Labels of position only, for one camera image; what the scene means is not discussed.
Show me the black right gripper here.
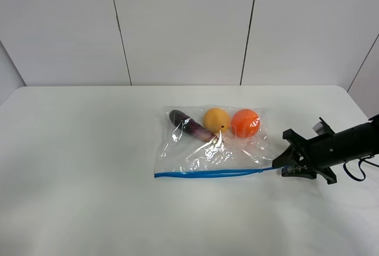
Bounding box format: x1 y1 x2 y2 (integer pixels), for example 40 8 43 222
272 119 337 184

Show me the clear blue-zip plastic bag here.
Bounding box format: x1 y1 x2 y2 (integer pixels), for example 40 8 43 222
154 105 278 178

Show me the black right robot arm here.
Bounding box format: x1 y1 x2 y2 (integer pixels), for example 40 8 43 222
272 115 378 185

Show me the orange fruit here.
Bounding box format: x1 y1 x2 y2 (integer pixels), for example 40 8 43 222
230 109 261 138

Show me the yellow pear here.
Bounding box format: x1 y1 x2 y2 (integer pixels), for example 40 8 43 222
203 108 230 134

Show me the purple eggplant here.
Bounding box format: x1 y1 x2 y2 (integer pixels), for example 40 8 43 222
169 110 218 143

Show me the blue cable loop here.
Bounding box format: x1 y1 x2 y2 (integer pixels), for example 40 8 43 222
343 154 379 181

